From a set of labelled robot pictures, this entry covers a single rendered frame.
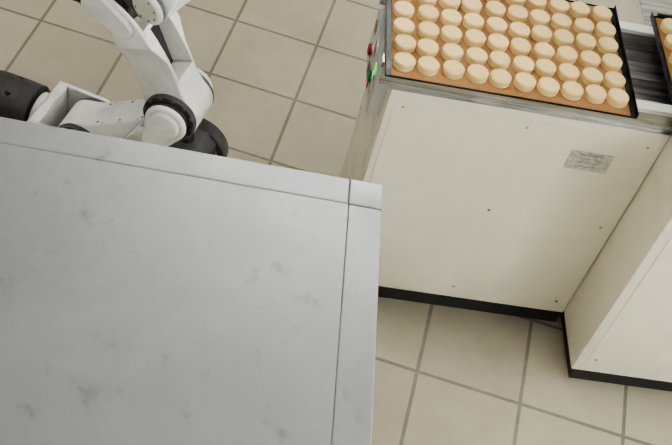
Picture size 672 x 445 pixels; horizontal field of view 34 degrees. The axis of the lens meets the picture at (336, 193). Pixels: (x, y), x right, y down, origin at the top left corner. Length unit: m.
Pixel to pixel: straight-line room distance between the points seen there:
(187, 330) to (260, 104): 2.81
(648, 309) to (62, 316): 2.25
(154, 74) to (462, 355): 1.18
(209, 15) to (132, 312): 3.12
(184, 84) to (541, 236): 1.02
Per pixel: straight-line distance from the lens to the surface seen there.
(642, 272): 2.80
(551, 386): 3.19
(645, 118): 2.68
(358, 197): 0.94
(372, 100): 2.62
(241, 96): 3.63
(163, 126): 2.77
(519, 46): 2.63
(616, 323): 2.97
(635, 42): 2.90
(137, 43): 2.66
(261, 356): 0.83
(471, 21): 2.65
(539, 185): 2.79
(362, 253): 0.90
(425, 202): 2.82
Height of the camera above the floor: 2.51
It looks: 48 degrees down
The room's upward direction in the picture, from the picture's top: 16 degrees clockwise
